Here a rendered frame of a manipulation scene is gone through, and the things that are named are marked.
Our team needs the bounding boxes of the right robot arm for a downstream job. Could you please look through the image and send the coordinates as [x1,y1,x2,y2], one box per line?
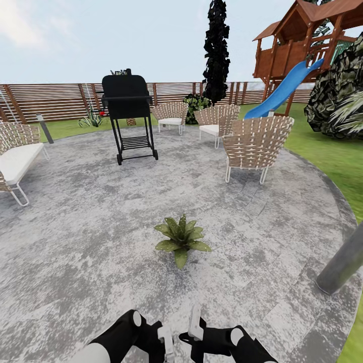
[179,304,279,363]

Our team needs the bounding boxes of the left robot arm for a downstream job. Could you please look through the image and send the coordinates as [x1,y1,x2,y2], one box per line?
[67,309,175,363]

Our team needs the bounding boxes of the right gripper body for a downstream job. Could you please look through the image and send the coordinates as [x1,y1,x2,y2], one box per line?
[191,318,217,363]

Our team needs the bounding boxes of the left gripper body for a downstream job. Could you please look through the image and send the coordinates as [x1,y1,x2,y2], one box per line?
[141,321,165,363]

